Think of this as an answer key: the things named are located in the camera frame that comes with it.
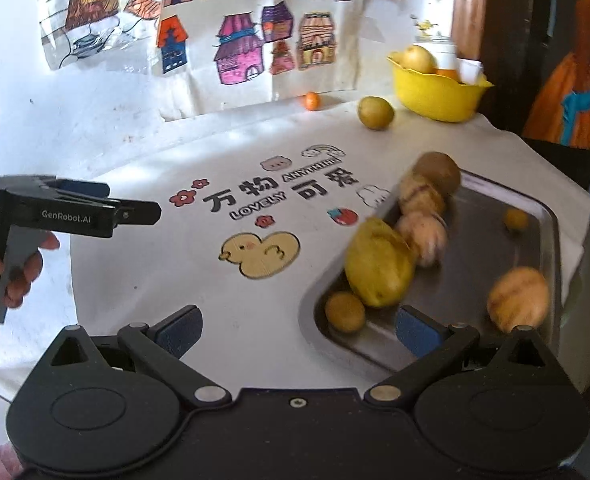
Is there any tan striped melon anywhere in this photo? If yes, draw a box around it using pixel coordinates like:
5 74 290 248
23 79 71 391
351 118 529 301
486 266 550 335
399 172 446 216

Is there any brown wooden door frame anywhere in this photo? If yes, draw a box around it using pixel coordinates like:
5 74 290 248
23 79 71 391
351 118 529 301
452 0 490 61

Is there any small yellow longan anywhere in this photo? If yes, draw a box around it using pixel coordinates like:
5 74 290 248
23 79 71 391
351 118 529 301
503 207 530 232

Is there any yellow green apple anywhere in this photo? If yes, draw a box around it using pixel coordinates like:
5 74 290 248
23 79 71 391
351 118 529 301
357 96 395 131

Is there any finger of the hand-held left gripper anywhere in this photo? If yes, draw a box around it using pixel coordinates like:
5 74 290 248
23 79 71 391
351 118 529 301
35 175 111 201
111 200 162 228

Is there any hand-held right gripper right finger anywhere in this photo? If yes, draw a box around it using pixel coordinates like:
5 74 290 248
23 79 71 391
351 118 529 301
364 304 576 407

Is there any metal tray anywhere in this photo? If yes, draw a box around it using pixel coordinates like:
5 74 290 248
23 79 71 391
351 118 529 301
299 169 562 386

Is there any black board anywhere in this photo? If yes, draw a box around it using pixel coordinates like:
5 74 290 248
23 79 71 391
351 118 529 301
477 0 590 191

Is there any coloured houses drawing poster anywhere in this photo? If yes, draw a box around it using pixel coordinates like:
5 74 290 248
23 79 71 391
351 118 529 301
152 0 368 111

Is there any white printed table cloth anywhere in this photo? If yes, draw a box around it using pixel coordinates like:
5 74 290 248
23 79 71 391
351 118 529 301
70 100 590 396

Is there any yellow plastic bowl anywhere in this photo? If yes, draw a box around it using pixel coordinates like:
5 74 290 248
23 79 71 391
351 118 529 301
386 52 494 123

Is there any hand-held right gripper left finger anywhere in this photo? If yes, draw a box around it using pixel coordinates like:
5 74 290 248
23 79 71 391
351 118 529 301
21 304 233 409

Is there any white carton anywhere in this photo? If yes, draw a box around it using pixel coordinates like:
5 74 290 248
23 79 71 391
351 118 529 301
456 58 484 86

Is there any orange dress drawing poster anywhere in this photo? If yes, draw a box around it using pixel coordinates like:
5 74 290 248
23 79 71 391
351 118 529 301
522 0 590 151

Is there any pale pink striped peach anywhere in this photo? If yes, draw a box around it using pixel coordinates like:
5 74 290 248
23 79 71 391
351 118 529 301
394 211 449 268

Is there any person's left hand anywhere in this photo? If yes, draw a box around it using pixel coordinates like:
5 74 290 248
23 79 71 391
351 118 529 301
0 231 61 311

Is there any white cup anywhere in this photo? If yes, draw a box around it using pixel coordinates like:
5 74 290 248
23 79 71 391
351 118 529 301
422 35 458 70

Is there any fan figure drawing poster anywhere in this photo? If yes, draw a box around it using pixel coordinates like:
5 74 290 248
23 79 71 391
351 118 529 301
35 0 168 71

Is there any large yellow pear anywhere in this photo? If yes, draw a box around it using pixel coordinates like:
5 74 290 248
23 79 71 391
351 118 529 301
344 216 418 309

